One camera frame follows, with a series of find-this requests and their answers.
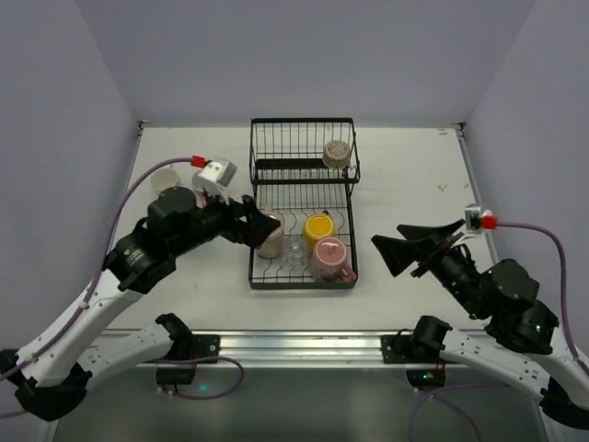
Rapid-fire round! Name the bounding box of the pink floral mug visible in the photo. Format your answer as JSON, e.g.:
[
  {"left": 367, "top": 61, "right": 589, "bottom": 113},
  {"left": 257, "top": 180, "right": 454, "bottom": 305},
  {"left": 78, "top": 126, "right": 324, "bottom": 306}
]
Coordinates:
[{"left": 311, "top": 237, "right": 357, "bottom": 283}]

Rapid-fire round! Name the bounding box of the white ceramic mug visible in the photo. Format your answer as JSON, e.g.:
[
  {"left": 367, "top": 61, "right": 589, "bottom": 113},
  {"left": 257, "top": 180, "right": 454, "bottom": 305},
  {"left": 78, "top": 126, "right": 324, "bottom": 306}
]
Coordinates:
[{"left": 150, "top": 168, "right": 182, "bottom": 194}]

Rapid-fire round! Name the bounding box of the salmon floral mug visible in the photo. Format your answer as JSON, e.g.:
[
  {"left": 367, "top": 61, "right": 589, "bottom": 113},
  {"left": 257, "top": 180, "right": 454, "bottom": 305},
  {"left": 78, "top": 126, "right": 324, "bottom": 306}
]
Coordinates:
[{"left": 192, "top": 186, "right": 207, "bottom": 208}]

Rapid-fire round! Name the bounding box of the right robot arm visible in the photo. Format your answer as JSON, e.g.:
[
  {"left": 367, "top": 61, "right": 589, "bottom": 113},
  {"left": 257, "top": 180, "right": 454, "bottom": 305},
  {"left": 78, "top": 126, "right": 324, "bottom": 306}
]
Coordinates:
[{"left": 371, "top": 213, "right": 588, "bottom": 430}]

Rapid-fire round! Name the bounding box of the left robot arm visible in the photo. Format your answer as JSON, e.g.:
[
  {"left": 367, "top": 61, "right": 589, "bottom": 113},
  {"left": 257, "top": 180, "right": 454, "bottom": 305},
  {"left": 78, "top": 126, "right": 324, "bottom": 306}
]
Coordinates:
[{"left": 1, "top": 187, "right": 280, "bottom": 422}]

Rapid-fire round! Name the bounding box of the iridescent pink mug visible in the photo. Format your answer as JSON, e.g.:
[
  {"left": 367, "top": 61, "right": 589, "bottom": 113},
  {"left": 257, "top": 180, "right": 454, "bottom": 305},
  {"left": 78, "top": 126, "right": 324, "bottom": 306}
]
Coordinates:
[{"left": 256, "top": 204, "right": 284, "bottom": 260}]

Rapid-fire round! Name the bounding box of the clear glass cup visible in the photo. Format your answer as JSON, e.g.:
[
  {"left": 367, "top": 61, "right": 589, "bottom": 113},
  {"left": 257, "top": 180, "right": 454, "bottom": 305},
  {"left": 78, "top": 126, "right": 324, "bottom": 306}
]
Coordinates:
[{"left": 283, "top": 235, "right": 308, "bottom": 272}]

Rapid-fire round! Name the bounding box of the yellow mug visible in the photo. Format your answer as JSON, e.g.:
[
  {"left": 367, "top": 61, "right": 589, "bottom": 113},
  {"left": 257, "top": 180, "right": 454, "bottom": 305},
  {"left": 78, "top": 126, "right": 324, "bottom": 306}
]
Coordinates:
[{"left": 302, "top": 212, "right": 336, "bottom": 251}]

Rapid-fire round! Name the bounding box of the beige speckled cup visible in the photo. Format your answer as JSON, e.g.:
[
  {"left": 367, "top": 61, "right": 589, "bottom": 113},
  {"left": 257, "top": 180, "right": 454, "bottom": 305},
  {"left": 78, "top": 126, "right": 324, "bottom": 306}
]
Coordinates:
[{"left": 322, "top": 140, "right": 352, "bottom": 169}]

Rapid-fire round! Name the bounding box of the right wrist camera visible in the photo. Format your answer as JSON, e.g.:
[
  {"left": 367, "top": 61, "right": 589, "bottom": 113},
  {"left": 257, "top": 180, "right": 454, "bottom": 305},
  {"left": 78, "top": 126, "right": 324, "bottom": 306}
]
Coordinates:
[{"left": 456, "top": 204, "right": 499, "bottom": 245}]

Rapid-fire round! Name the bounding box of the black wire dish rack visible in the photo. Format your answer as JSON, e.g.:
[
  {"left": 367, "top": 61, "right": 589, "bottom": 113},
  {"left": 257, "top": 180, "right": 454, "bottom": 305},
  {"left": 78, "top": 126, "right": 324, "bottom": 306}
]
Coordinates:
[{"left": 248, "top": 117, "right": 363, "bottom": 291}]

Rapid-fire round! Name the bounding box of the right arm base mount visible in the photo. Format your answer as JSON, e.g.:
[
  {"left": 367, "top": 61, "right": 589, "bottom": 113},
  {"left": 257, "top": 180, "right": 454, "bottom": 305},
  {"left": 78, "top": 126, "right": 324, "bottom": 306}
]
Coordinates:
[{"left": 380, "top": 329, "right": 448, "bottom": 391}]

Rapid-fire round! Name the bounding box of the aluminium mounting rail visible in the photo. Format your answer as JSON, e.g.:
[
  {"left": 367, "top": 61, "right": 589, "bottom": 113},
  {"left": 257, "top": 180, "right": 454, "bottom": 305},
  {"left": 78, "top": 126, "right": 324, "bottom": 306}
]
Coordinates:
[{"left": 57, "top": 326, "right": 549, "bottom": 369}]

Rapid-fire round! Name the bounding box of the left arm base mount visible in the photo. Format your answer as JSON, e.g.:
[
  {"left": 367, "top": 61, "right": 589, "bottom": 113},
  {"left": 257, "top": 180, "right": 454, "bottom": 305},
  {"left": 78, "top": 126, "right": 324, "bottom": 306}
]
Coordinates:
[{"left": 156, "top": 334, "right": 221, "bottom": 392}]

